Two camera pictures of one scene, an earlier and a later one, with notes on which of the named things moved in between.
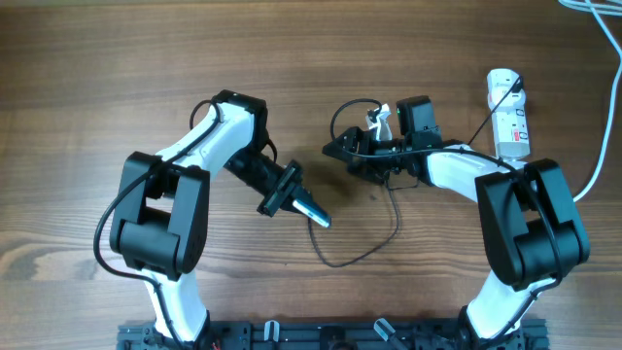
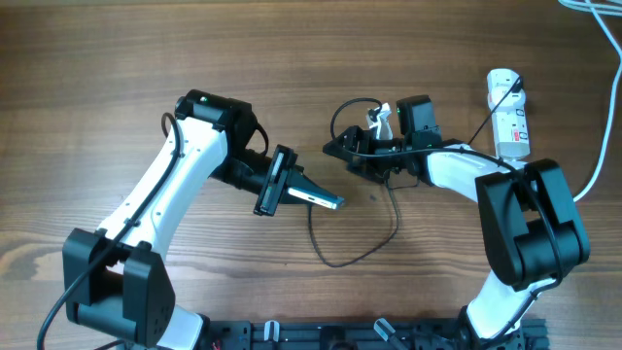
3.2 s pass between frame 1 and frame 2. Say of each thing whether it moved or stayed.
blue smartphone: moved
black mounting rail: stayed
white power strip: stayed
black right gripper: stayed
